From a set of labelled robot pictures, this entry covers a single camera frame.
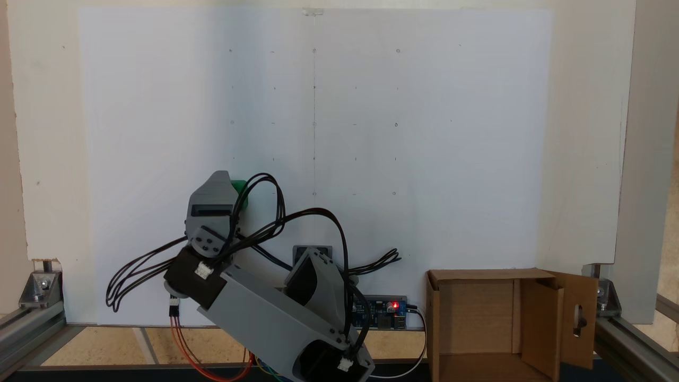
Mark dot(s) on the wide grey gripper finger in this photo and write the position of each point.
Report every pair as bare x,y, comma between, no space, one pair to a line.
215,191

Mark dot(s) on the brown cardboard box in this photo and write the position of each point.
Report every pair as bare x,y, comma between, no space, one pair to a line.
477,318

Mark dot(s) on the clear tape piece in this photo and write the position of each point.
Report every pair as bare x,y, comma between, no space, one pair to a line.
312,11

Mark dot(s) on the metal corner bracket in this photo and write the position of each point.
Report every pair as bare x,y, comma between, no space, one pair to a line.
41,289
609,297

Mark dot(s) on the blue circuit board red LED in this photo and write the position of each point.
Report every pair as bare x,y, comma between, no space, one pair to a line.
384,313

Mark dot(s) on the green die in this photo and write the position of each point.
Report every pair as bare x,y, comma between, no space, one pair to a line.
240,187

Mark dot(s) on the white paper sheet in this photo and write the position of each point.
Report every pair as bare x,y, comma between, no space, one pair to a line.
424,159

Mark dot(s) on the aluminium frame rail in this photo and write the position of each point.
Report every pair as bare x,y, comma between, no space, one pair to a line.
29,331
636,345

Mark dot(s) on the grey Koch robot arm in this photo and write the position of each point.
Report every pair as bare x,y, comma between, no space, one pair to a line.
265,318

